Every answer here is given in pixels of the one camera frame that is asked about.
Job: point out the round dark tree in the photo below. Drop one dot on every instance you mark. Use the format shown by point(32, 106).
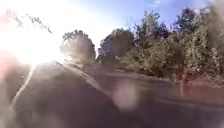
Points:
point(78, 46)

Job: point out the dark asphalt path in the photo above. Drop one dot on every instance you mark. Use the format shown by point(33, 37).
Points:
point(83, 103)

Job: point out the row of green trees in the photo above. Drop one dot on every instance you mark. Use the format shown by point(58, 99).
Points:
point(166, 50)

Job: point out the brown verge strip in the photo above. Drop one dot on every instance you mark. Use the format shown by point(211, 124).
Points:
point(200, 88)

